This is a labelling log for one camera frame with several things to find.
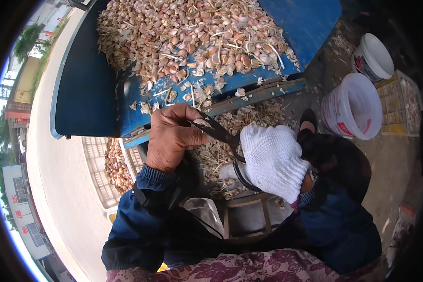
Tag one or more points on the person's right hand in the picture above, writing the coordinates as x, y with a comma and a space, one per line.
275, 162

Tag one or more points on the person's left hand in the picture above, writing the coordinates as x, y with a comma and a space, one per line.
165, 144

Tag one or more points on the person's left thumb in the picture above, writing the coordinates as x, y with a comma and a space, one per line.
194, 139

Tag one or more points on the person's left index finger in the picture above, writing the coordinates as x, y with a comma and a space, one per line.
185, 110

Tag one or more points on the person's right thumb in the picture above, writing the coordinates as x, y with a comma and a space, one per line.
229, 171

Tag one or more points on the person's right fingers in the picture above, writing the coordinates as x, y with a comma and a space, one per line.
252, 141

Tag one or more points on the single garlic clove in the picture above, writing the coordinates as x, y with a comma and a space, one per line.
201, 122

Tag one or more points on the black scissors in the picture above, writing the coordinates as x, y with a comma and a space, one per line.
222, 135

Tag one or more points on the heap of garlic stems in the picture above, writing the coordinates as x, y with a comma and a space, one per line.
253, 116

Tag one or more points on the clear plastic bag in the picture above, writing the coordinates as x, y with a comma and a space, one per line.
204, 215

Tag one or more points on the wooden stool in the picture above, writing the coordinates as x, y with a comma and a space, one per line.
246, 218

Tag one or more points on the large pile of garlic cloves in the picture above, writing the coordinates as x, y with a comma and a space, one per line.
197, 35

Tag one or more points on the small heap of trimmed garlic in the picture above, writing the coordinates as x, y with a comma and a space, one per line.
117, 165

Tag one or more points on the person's legs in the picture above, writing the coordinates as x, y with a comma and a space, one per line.
335, 158

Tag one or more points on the person's body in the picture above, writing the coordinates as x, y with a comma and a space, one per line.
246, 268

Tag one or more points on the blue metal cart bed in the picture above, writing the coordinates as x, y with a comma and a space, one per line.
84, 88

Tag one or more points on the white plastic crate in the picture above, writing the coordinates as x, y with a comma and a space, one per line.
95, 169

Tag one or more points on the white plastic bucket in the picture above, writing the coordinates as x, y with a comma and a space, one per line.
373, 56
352, 105

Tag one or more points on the yellow plastic crate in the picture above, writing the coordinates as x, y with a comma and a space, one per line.
394, 105

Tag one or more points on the yellow building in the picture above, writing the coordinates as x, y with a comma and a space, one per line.
23, 84

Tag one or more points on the green tree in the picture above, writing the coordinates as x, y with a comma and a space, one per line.
26, 40

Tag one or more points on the white building with red signs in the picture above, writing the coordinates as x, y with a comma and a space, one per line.
24, 211

